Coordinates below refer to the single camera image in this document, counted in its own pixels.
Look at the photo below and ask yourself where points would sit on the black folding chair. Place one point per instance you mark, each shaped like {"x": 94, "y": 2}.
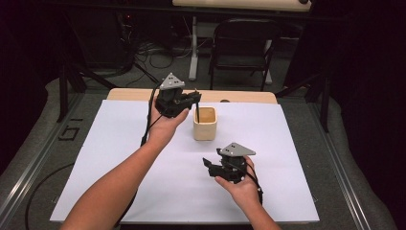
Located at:
{"x": 242, "y": 60}

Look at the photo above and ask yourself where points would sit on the black metal stand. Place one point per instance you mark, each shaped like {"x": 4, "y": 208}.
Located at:
{"x": 63, "y": 92}
{"x": 325, "y": 105}

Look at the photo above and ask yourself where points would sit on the person's right hand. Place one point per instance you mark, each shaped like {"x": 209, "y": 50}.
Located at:
{"x": 245, "y": 191}

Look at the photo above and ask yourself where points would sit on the white table leg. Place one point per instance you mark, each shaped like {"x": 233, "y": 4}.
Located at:
{"x": 193, "y": 54}

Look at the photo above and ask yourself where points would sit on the cream square ceramic cup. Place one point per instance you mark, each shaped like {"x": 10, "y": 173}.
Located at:
{"x": 204, "y": 132}

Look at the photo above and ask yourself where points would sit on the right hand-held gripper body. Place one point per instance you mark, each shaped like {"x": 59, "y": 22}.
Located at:
{"x": 233, "y": 167}

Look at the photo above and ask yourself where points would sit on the dark blue paintbrush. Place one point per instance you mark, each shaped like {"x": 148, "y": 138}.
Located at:
{"x": 197, "y": 111}

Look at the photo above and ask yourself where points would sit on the person's left hand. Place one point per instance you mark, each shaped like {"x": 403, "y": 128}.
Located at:
{"x": 164, "y": 129}

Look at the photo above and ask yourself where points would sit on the aluminium floor rail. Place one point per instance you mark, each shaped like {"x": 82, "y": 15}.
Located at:
{"x": 35, "y": 166}
{"x": 341, "y": 179}

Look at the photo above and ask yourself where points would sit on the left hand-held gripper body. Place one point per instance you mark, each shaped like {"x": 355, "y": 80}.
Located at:
{"x": 170, "y": 99}

